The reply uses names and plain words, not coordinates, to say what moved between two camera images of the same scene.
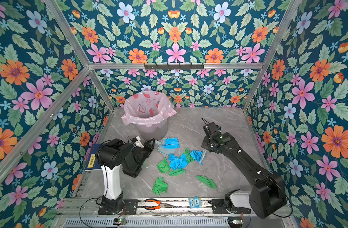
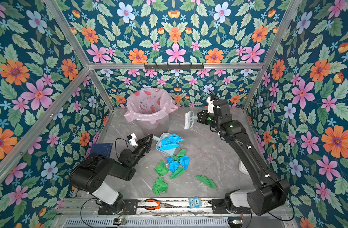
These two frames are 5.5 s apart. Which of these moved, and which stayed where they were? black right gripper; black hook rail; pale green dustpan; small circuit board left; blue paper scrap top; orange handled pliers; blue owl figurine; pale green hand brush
Moved: blue paper scrap top; black right gripper; pale green hand brush; pale green dustpan
Stayed: blue owl figurine; black hook rail; small circuit board left; orange handled pliers
